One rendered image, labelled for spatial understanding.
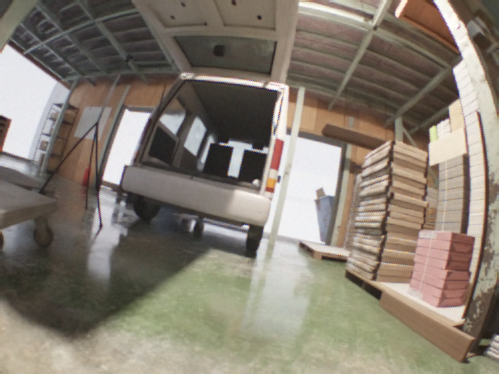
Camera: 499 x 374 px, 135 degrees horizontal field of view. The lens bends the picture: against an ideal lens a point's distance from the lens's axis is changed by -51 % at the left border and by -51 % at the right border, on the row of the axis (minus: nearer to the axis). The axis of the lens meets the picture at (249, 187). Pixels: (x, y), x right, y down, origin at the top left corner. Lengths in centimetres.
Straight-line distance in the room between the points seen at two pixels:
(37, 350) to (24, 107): 873
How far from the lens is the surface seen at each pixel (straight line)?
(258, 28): 185
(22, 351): 54
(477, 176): 163
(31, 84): 915
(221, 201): 171
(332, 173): 598
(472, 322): 101
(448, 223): 170
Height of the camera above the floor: 37
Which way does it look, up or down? 7 degrees up
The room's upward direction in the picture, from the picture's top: 13 degrees clockwise
